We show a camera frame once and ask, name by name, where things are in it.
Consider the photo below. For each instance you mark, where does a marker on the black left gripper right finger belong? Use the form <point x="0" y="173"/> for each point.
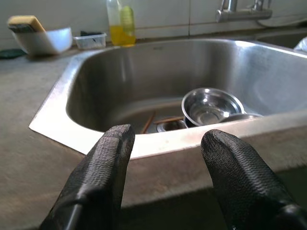
<point x="244" y="187"/>

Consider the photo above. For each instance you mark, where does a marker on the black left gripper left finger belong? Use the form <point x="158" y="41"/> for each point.
<point x="96" y="179"/>

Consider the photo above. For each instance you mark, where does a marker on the wooden chopstick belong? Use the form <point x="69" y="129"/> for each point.
<point x="149" y="121"/>
<point x="168" y="119"/>

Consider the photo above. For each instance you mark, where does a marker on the small shiny steel bowl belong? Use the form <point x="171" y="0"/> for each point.
<point x="211" y="107"/>

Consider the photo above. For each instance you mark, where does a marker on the steel sink drain strainer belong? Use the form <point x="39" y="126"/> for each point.
<point x="171" y="125"/>

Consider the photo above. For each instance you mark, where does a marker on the large stainless steel sink basin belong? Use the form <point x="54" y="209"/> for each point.
<point x="144" y="76"/>

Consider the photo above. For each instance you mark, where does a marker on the small clear plastic container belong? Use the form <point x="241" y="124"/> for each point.
<point x="90" y="42"/>

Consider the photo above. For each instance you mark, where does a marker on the white bowl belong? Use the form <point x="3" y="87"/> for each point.
<point x="48" y="40"/>

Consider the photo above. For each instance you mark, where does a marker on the dish soap bottle yellow liquid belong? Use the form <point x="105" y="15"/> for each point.
<point x="120" y="33"/>

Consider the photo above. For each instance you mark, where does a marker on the small stainless steel sink basin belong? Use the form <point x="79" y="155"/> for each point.
<point x="280" y="39"/>

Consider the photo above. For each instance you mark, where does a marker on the green scouring pad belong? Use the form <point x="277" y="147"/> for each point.
<point x="9" y="54"/>

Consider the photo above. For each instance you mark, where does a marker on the clear plastic bag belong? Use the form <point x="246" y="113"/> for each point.
<point x="302" y="45"/>

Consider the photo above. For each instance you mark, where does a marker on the yellow sponge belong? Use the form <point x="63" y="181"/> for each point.
<point x="26" y="22"/>

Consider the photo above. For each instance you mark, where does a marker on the steel faucet with spray head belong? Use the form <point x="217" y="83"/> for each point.
<point x="242" y="14"/>

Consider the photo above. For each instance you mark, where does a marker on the grey gooseneck faucet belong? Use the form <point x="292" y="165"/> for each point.
<point x="260" y="4"/>

